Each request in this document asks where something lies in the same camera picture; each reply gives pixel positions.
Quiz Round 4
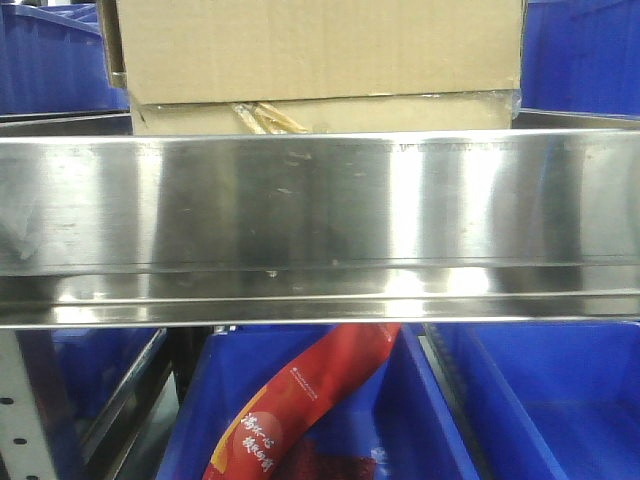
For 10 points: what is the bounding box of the blue bin lower centre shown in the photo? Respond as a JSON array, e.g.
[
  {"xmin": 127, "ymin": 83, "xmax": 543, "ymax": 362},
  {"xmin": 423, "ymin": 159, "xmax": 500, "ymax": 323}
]
[{"xmin": 156, "ymin": 325, "xmax": 479, "ymax": 479}]

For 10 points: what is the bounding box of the white perforated shelf post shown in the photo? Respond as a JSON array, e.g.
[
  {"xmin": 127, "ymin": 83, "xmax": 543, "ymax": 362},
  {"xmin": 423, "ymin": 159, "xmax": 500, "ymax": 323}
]
[{"xmin": 1, "ymin": 331, "xmax": 58, "ymax": 479}]

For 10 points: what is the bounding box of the stainless steel shelf beam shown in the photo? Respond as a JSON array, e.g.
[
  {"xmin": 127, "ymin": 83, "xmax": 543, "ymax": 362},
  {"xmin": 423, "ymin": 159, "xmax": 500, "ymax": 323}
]
[{"xmin": 1, "ymin": 130, "xmax": 639, "ymax": 329}]

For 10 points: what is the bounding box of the plain brown cardboard box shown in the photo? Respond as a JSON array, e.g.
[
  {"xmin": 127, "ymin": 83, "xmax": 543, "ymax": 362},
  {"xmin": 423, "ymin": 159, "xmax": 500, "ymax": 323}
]
[{"xmin": 97, "ymin": 1, "xmax": 527, "ymax": 135}]

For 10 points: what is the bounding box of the red printed paper bag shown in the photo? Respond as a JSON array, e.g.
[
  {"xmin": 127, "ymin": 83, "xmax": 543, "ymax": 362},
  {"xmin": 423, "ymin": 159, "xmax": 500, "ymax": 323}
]
[{"xmin": 203, "ymin": 323, "xmax": 401, "ymax": 479}]

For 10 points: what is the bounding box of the blue bin upper left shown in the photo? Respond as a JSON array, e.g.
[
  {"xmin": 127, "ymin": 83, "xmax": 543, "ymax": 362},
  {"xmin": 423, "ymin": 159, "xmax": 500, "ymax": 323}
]
[{"xmin": 1, "ymin": 1, "xmax": 129, "ymax": 115}]

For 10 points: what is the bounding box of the blue bin lower right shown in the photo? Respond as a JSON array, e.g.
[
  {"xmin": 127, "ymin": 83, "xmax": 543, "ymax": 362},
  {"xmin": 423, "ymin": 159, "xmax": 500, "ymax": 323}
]
[{"xmin": 434, "ymin": 322, "xmax": 639, "ymax": 479}]

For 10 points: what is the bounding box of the blue bin left of rail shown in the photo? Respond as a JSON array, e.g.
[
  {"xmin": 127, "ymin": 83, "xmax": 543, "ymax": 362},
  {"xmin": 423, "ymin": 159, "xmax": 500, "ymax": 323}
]
[{"xmin": 13, "ymin": 328, "xmax": 170, "ymax": 479}]

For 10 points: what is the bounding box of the blue bin upper right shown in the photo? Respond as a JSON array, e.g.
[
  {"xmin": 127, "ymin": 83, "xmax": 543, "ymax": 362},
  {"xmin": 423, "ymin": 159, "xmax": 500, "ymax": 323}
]
[{"xmin": 521, "ymin": 1, "xmax": 639, "ymax": 116}]

